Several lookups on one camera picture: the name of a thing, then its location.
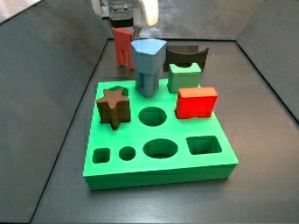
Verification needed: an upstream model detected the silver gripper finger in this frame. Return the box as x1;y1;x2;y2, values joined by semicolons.
133;26;141;40

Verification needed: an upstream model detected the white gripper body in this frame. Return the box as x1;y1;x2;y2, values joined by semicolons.
90;0;158;28

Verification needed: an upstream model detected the green shape-sorter board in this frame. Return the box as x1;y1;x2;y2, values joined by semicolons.
82;80;238;190

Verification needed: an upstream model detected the green arch block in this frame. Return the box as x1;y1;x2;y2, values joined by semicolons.
166;63;201;94

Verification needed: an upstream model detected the bright red rectangular block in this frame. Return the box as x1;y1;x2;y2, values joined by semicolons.
174;87;218;119

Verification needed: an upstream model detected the black curved stand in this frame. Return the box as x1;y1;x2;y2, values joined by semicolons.
162;45;209;72

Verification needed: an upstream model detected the blue pentagon-top block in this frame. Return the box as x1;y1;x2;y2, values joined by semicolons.
130;38;166;98

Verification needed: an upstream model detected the red two-legged square-circle block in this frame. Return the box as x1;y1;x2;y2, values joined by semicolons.
112;28;134;68

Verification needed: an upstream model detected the brown star block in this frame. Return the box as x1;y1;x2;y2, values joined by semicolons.
96;87;130;130

